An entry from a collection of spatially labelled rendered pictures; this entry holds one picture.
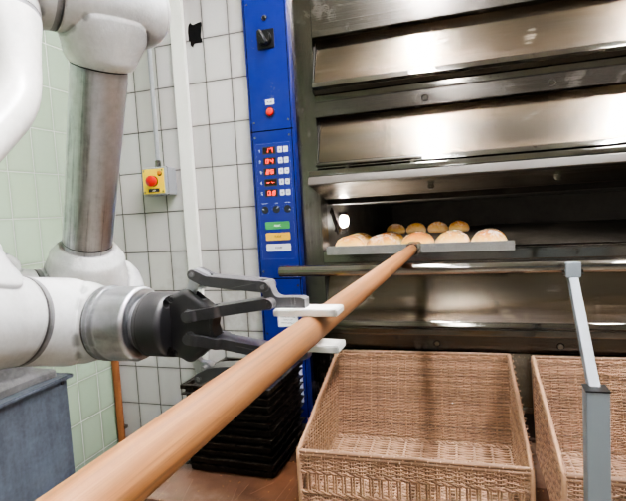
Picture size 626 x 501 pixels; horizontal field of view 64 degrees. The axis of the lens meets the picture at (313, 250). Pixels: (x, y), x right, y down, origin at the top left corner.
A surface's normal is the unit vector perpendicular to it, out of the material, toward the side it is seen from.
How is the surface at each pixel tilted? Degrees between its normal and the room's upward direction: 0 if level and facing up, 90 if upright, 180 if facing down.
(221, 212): 90
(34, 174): 90
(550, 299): 70
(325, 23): 90
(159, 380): 90
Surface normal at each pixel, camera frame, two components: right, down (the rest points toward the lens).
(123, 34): 0.62, 0.55
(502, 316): -0.30, -0.25
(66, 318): 0.89, -0.10
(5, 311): 0.95, -0.19
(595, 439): -0.30, 0.09
